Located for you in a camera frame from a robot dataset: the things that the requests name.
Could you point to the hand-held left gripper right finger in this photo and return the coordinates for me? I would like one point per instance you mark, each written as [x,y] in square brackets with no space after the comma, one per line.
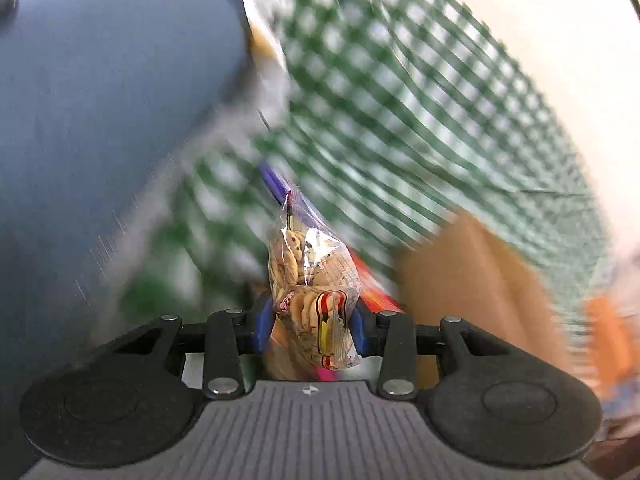
[358,331]

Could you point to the purple snack packet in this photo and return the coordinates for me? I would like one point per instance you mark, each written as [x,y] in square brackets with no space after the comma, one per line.
[274,180]

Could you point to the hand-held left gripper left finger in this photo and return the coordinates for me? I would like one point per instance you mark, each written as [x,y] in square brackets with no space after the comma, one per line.
[263,327]

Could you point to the white plastic bag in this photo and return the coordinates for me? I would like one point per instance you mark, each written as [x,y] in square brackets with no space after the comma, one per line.
[267,35]

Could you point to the clear bag of cookies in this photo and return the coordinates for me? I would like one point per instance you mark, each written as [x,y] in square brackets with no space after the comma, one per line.
[305,305]

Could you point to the orange cushion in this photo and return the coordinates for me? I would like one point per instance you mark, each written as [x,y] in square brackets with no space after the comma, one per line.
[610,345]

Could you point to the green checked blanket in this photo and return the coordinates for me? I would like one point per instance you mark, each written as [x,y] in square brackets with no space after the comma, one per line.
[400,110]

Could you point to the brown cardboard box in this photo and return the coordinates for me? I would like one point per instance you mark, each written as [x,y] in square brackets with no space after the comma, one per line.
[480,300]

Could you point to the orange-red snack packet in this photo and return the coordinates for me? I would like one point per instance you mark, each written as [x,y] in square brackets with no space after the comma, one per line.
[375,290]

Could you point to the pink snack packet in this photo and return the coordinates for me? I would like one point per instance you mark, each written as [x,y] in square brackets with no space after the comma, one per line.
[326,375]

